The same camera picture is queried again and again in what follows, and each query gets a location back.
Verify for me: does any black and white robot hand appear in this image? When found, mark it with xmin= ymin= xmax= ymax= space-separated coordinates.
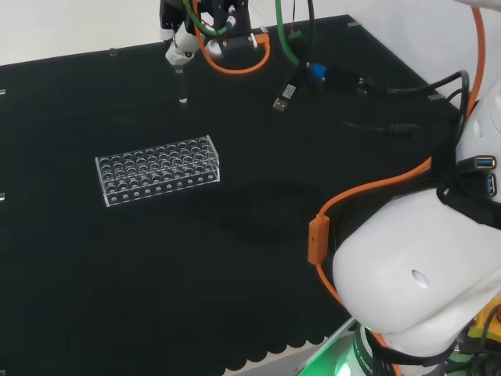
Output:
xmin=158 ymin=0 xmax=260 ymax=67

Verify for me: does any clear glass test tube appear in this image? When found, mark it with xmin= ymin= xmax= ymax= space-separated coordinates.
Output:
xmin=175 ymin=64 xmax=189 ymax=106

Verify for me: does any clear plastic test tube rack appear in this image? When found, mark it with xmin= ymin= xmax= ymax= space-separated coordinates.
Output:
xmin=94 ymin=134 xmax=222 ymax=208

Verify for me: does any blue adapter block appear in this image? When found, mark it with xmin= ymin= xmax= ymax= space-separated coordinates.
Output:
xmin=306 ymin=62 xmax=328 ymax=85

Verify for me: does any black bench cloth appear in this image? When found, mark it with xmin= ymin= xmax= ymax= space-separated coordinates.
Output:
xmin=0 ymin=14 xmax=469 ymax=376

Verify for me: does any black USB hub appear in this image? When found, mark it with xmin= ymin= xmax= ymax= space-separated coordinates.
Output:
xmin=456 ymin=154 xmax=499 ymax=199

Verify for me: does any orange cable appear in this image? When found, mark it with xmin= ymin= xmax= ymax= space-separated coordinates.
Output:
xmin=193 ymin=0 xmax=272 ymax=76
xmin=308 ymin=5 xmax=487 ymax=376

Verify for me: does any green cable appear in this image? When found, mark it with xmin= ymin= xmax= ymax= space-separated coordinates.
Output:
xmin=275 ymin=0 xmax=301 ymax=68

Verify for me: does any thin red wire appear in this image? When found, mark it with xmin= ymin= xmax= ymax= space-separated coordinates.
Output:
xmin=289 ymin=0 xmax=302 ymax=41

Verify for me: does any black cable with USB plug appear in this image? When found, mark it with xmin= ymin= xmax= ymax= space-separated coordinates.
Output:
xmin=272 ymin=0 xmax=319 ymax=114

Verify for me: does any black adapter with cable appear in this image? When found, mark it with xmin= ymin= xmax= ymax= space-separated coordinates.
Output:
xmin=323 ymin=65 xmax=471 ymax=118

